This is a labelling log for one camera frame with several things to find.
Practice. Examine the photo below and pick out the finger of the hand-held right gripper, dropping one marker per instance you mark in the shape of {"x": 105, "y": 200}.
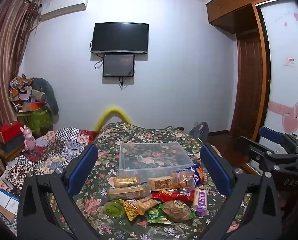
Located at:
{"x": 251, "y": 146}
{"x": 271, "y": 134}

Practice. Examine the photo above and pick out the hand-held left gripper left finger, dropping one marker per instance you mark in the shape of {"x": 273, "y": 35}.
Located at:
{"x": 82, "y": 165}

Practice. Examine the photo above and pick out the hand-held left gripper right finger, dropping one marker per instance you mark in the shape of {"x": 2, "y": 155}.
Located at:
{"x": 215, "y": 167}

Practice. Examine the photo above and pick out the blue and red snack bag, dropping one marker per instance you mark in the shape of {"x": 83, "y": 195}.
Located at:
{"x": 197, "y": 175}

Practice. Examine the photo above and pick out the purple and white snack packet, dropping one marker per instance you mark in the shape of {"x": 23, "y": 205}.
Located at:
{"x": 200, "y": 201}

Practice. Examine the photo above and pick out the gold snack packet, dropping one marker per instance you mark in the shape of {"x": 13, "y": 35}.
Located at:
{"x": 126, "y": 182}

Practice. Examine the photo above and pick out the long biscuit packet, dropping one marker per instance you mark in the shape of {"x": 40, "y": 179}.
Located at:
{"x": 129, "y": 192}

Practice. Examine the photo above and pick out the round brown cake packet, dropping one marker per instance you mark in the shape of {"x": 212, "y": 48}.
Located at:
{"x": 176, "y": 210}

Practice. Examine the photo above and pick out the clear plastic storage box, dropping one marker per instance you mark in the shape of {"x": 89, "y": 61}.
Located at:
{"x": 154, "y": 158}

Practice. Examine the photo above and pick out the patchwork blanket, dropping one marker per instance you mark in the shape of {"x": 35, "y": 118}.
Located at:
{"x": 54, "y": 150}

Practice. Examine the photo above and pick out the orange bread packet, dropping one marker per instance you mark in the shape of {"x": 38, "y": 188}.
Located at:
{"x": 185, "y": 181}

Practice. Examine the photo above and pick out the grey backpack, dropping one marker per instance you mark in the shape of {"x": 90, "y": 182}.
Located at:
{"x": 200, "y": 130}

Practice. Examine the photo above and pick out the white sliding wardrobe door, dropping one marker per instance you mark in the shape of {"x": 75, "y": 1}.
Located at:
{"x": 286, "y": 85}

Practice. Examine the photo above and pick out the green jelly cup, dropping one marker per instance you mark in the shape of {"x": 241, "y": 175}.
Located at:
{"x": 114, "y": 208}

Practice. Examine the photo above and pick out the wooden door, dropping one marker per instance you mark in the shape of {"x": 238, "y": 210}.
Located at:
{"x": 248, "y": 80}

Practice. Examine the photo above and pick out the pink bunny toy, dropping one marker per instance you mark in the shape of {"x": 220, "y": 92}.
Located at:
{"x": 28, "y": 138}

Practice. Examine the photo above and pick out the yellow foam tube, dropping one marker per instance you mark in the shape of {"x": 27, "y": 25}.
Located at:
{"x": 114, "y": 110}

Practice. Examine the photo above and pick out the green box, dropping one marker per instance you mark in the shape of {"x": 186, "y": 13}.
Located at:
{"x": 35, "y": 121}

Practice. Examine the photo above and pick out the yellow triangular snack packet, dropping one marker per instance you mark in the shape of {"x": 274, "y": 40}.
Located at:
{"x": 130, "y": 210}

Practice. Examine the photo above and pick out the floral bed blanket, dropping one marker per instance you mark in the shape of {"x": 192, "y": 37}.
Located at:
{"x": 144, "y": 135}

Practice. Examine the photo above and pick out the dark grey box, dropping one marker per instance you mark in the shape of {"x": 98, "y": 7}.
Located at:
{"x": 14, "y": 143}

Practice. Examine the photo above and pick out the clear cracker packet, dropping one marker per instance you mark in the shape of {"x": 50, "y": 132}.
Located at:
{"x": 145, "y": 203}

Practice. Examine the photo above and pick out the green snack packet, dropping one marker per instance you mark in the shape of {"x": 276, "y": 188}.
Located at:
{"x": 156, "y": 216}

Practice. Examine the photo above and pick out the grey cushion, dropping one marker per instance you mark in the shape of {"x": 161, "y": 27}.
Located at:
{"x": 48, "y": 92}

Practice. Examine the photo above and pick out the red box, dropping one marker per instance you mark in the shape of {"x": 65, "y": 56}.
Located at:
{"x": 9, "y": 130}

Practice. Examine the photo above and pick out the white and blue cardboard box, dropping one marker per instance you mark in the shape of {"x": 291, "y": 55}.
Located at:
{"x": 6, "y": 202}

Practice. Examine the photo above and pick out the pile of patterned cloths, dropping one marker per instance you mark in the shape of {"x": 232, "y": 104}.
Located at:
{"x": 20, "y": 86}

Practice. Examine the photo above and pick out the striped curtain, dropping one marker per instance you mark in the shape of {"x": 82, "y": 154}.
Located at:
{"x": 6, "y": 62}

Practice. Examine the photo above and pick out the wooden overhead cabinet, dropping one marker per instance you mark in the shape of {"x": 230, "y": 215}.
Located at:
{"x": 229, "y": 7}

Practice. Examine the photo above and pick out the white air conditioner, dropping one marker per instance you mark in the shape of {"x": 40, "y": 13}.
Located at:
{"x": 64, "y": 7}

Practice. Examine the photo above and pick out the red wall notice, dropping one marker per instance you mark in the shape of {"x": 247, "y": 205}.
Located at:
{"x": 290, "y": 61}

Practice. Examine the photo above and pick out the small black wall monitor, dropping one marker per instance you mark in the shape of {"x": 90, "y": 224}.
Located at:
{"x": 118, "y": 65}

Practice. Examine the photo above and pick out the black wall television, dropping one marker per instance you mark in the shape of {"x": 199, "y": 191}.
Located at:
{"x": 119, "y": 38}

